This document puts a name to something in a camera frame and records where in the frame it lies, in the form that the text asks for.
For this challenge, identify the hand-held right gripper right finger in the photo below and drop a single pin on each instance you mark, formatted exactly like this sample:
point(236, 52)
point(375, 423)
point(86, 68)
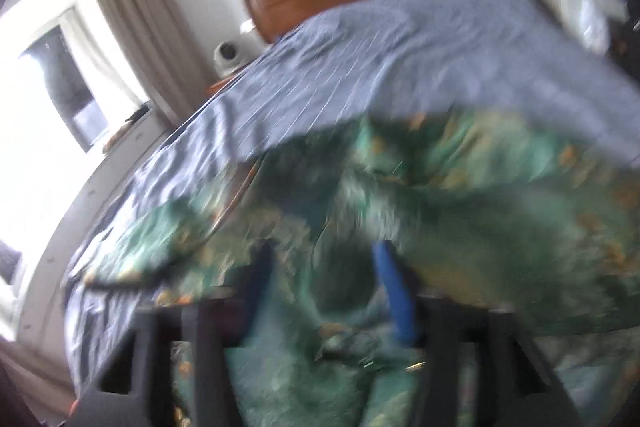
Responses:
point(400, 297)

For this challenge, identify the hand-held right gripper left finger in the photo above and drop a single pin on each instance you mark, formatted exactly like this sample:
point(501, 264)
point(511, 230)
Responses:
point(252, 292)

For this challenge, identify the green floral garment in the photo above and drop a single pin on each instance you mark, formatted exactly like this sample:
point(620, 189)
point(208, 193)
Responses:
point(450, 217)

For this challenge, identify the blue checked bed sheet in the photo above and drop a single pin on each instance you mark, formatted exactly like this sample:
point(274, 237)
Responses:
point(400, 72)

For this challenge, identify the small white round device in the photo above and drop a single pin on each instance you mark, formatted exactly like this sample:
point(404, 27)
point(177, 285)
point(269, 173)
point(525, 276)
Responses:
point(227, 55)

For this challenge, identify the window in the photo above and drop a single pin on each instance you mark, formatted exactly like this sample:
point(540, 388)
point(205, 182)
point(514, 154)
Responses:
point(55, 72)

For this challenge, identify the beige curtain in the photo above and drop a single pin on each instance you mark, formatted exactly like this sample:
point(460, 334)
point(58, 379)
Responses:
point(130, 17)

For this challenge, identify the white plastic bag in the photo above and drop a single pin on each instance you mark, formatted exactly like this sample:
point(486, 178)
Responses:
point(592, 19)

